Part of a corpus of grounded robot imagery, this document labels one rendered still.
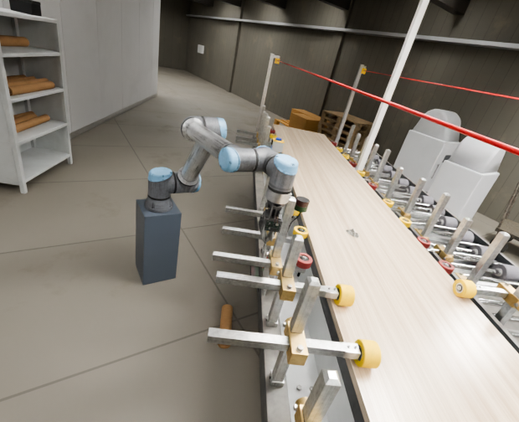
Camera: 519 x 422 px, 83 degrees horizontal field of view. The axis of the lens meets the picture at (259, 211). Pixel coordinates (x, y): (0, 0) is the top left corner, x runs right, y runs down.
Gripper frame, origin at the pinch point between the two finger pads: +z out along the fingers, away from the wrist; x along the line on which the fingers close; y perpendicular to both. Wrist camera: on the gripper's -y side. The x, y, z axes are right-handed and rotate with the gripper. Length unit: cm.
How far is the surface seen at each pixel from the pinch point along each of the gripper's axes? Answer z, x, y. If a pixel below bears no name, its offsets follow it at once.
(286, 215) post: -9.3, 7.6, -6.8
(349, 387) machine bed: 17, 29, 50
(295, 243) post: -12.3, 7.8, 18.2
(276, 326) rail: 30.1, 10.9, 18.8
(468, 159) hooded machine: 2, 293, -280
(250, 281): 4.7, -5.1, 22.3
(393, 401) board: 10, 38, 57
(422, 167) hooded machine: 53, 311, -394
